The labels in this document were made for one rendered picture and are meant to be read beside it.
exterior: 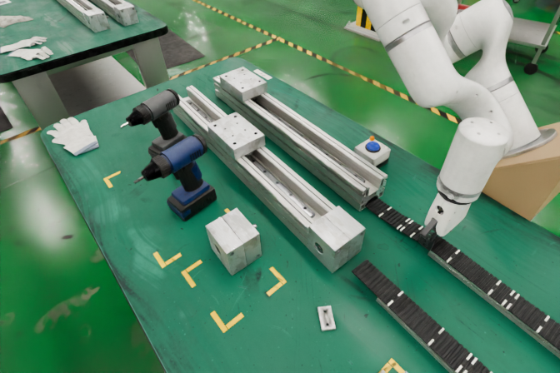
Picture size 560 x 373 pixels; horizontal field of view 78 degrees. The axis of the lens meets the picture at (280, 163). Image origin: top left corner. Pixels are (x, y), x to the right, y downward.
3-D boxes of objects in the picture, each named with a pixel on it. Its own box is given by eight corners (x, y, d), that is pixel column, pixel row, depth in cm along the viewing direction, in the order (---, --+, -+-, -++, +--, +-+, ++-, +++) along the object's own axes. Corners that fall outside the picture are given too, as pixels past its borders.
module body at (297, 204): (335, 228, 93) (338, 207, 87) (307, 248, 89) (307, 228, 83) (197, 103, 141) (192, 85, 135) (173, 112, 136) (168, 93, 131)
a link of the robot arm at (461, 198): (467, 202, 66) (462, 212, 68) (492, 181, 70) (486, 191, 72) (429, 178, 71) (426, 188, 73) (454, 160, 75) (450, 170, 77)
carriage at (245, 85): (267, 97, 131) (267, 82, 127) (243, 108, 127) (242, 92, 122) (245, 82, 141) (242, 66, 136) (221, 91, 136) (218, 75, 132)
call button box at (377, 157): (387, 163, 111) (392, 148, 107) (367, 176, 107) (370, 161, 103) (368, 151, 116) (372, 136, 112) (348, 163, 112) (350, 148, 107)
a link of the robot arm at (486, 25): (472, 95, 110) (438, 27, 109) (541, 65, 97) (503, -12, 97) (465, 102, 101) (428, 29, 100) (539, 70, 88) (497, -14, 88)
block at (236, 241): (269, 251, 88) (267, 227, 82) (232, 276, 84) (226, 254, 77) (247, 226, 94) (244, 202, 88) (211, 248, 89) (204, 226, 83)
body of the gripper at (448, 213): (461, 209, 68) (444, 242, 75) (488, 186, 72) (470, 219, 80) (427, 188, 72) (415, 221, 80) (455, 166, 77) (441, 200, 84)
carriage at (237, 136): (266, 151, 108) (264, 134, 104) (236, 166, 104) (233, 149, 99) (238, 127, 118) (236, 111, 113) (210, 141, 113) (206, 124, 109)
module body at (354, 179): (382, 195, 101) (387, 174, 95) (358, 211, 97) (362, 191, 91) (236, 87, 149) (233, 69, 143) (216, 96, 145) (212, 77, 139)
